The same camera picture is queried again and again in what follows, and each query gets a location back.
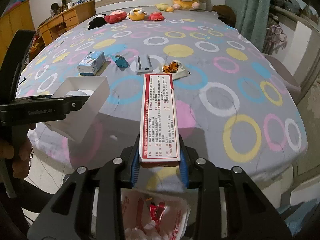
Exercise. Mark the red candy wrapper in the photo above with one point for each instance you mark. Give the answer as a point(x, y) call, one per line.
point(156, 211)

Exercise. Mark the wooden desk with drawers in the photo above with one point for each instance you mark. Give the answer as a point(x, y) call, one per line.
point(65, 21)

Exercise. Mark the black white plush toy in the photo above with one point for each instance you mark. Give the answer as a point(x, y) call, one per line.
point(97, 22)

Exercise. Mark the small yellow duck plush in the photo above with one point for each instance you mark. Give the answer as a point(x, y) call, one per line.
point(164, 7)

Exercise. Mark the brown plush on chair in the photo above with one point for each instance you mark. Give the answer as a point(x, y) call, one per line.
point(225, 14)

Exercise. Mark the teal green curtain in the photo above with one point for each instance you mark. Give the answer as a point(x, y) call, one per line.
point(251, 19)

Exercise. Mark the blue cartoon milk box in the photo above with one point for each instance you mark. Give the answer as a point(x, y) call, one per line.
point(91, 63)

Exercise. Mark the red crab plush toy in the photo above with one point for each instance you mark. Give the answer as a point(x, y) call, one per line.
point(115, 17)

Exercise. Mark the silver grey snack packet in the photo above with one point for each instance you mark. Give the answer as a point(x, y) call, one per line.
point(143, 64)

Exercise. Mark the blue cardboard box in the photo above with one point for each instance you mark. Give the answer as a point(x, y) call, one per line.
point(297, 216)

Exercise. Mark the orange white snack wrapper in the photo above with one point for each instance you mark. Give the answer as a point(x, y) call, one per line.
point(176, 69)

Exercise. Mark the white cardboard box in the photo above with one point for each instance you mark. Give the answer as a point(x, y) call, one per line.
point(86, 95)

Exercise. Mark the small red plush toy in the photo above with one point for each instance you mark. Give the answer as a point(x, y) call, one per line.
point(156, 16)

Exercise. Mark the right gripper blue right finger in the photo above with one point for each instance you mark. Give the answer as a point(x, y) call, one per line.
point(184, 163)

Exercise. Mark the yellow bee plush toy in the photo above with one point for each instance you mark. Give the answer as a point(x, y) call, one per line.
point(137, 14)

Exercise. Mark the bed with circle-pattern sheet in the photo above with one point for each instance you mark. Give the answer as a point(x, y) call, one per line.
point(188, 77)

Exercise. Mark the wooden wardrobe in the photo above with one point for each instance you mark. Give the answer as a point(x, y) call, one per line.
point(18, 18)

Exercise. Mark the person's left hand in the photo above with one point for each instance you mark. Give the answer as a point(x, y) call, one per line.
point(20, 165)

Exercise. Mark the blue snack wrapper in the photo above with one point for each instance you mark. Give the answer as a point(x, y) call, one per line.
point(120, 61)

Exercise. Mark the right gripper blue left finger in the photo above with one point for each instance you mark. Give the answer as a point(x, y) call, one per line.
point(135, 164)

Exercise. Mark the red white medicine box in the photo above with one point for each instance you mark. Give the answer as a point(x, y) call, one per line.
point(159, 136)

